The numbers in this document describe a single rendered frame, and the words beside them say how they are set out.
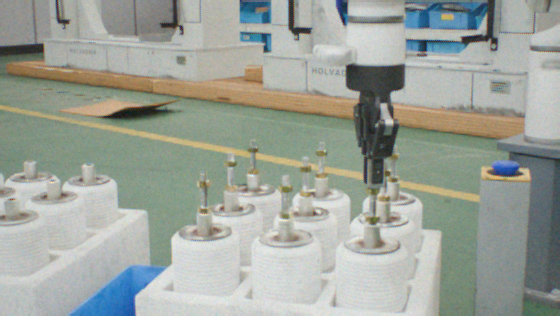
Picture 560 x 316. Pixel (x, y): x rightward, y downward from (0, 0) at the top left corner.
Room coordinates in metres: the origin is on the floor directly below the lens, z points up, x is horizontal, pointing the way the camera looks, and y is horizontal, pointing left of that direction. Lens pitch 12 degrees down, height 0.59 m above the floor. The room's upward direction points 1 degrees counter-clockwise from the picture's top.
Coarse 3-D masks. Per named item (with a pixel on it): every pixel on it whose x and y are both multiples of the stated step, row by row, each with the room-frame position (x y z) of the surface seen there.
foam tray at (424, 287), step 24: (432, 240) 1.20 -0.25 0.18; (432, 264) 1.09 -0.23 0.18; (144, 288) 1.01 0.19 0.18; (168, 288) 1.03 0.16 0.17; (240, 288) 1.00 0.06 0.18; (408, 288) 1.01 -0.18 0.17; (432, 288) 1.05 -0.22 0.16; (144, 312) 0.98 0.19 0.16; (168, 312) 0.97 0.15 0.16; (192, 312) 0.96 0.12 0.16; (216, 312) 0.95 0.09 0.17; (240, 312) 0.94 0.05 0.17; (264, 312) 0.93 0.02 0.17; (288, 312) 0.93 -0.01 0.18; (312, 312) 0.92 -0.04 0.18; (336, 312) 0.92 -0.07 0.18; (360, 312) 0.92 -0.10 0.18; (384, 312) 0.92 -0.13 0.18; (408, 312) 0.92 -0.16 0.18; (432, 312) 1.07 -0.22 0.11
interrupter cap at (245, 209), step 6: (216, 204) 1.17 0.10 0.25; (222, 204) 1.17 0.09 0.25; (240, 204) 1.17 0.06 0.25; (246, 204) 1.17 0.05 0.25; (252, 204) 1.16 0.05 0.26; (216, 210) 1.14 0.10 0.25; (222, 210) 1.15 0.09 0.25; (240, 210) 1.15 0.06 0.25; (246, 210) 1.14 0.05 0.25; (252, 210) 1.13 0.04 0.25; (222, 216) 1.11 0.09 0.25; (228, 216) 1.11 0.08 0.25; (234, 216) 1.11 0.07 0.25; (240, 216) 1.11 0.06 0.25
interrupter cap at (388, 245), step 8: (352, 240) 0.99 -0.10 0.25; (360, 240) 0.99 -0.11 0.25; (384, 240) 0.99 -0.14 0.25; (392, 240) 0.99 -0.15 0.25; (352, 248) 0.95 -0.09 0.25; (360, 248) 0.95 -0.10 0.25; (368, 248) 0.96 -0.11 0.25; (376, 248) 0.96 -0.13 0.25; (384, 248) 0.95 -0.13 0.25; (392, 248) 0.95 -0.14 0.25
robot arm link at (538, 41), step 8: (552, 0) 1.40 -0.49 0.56; (552, 8) 1.41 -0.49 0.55; (544, 32) 1.42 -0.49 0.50; (552, 32) 1.40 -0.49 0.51; (536, 40) 1.41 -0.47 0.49; (544, 40) 1.40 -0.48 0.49; (552, 40) 1.39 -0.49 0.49; (536, 48) 1.41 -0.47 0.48; (544, 48) 1.40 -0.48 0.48; (552, 48) 1.39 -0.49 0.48
